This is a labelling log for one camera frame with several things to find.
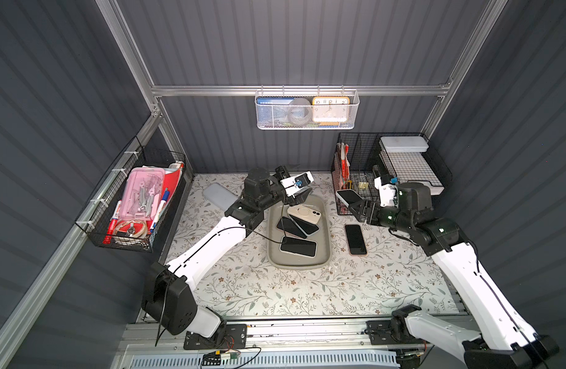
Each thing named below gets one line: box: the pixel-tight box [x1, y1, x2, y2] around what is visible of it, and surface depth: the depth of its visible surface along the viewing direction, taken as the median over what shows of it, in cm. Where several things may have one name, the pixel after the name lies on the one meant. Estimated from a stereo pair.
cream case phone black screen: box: [279, 235, 318, 259], surface depth 96 cm
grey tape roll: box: [288, 96, 313, 126], surface depth 89 cm
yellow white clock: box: [311, 96, 351, 127], surface depth 90 cm
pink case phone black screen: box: [344, 224, 368, 256], surface depth 98 cm
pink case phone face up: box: [276, 216, 308, 240], surface depth 101 cm
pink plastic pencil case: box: [120, 166, 166, 221], surface depth 73 cm
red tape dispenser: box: [114, 219, 147, 238], surface depth 68 cm
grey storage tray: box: [266, 193, 332, 270], surface depth 95 cm
